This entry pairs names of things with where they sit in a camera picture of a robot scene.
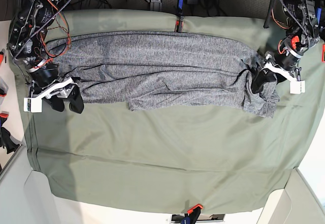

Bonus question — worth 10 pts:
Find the orange blue clamp bottom centre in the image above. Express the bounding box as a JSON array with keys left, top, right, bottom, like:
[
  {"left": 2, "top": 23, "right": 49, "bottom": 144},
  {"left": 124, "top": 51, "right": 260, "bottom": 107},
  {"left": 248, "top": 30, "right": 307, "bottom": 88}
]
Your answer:
[{"left": 181, "top": 204, "right": 203, "bottom": 224}]

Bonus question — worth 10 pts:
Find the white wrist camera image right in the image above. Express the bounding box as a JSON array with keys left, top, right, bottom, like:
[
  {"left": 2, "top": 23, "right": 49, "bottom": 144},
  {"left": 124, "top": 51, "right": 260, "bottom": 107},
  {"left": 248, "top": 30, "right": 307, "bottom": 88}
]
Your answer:
[{"left": 289, "top": 80, "right": 306, "bottom": 94}]

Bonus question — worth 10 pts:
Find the blue orange clamp top centre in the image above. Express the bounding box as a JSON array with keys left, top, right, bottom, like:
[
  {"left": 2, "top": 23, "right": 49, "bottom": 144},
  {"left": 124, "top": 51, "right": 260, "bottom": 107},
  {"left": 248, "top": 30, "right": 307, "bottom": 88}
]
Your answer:
[{"left": 175, "top": 0, "right": 184, "bottom": 33}]

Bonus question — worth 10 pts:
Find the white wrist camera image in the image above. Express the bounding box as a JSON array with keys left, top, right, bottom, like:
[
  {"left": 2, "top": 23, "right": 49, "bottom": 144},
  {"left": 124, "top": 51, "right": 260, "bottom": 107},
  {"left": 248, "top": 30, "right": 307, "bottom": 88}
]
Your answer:
[
  {"left": 289, "top": 80, "right": 306, "bottom": 94},
  {"left": 23, "top": 98, "right": 43, "bottom": 113}
]

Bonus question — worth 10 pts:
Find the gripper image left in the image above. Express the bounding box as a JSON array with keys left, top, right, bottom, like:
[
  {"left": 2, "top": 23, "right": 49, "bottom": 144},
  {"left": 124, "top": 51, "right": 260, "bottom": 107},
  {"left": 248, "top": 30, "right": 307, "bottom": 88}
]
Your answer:
[{"left": 27, "top": 65, "right": 84, "bottom": 114}]

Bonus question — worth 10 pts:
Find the orange clamp right edge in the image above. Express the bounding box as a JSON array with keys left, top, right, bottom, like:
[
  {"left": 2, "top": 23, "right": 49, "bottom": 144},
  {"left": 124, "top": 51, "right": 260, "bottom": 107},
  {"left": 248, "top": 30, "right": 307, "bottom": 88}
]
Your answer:
[{"left": 321, "top": 44, "right": 325, "bottom": 63}]

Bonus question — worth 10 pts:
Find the orange black tools left floor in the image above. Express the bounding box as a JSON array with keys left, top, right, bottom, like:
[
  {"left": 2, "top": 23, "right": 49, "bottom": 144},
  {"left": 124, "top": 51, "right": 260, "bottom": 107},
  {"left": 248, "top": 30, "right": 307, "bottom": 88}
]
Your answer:
[{"left": 0, "top": 78, "right": 21, "bottom": 155}]

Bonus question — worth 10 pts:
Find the grey heathered T-shirt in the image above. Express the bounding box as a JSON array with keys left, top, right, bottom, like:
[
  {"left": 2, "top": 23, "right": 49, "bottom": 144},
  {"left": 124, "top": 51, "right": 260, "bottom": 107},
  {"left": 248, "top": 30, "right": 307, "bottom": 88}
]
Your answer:
[{"left": 54, "top": 31, "right": 280, "bottom": 118}]

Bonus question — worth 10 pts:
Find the green table cloth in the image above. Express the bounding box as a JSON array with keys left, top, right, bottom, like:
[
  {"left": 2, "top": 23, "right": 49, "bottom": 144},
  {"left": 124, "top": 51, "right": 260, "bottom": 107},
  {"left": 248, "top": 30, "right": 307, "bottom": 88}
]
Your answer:
[{"left": 8, "top": 8, "right": 325, "bottom": 214}]

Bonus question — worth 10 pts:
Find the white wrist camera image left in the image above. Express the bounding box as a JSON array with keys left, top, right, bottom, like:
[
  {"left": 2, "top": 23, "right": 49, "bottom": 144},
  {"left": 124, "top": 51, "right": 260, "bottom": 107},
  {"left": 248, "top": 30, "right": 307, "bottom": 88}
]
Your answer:
[{"left": 23, "top": 98, "right": 43, "bottom": 113}]

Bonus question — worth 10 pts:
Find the aluminium frame bracket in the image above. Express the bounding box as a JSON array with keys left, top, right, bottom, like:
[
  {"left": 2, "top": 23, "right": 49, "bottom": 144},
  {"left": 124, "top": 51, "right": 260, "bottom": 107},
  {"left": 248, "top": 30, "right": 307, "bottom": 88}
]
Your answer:
[{"left": 150, "top": 0, "right": 162, "bottom": 12}]

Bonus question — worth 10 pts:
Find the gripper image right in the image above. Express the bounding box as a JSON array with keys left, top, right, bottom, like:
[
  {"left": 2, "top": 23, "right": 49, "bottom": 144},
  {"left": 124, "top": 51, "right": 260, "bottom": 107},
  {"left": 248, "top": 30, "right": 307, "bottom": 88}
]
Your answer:
[{"left": 251, "top": 50, "right": 301, "bottom": 94}]

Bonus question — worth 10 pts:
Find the red handled tool left edge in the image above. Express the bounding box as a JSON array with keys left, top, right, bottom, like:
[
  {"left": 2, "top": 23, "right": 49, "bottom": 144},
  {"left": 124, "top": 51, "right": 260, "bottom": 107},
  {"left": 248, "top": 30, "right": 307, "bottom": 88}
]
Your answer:
[{"left": 0, "top": 49, "right": 6, "bottom": 65}]

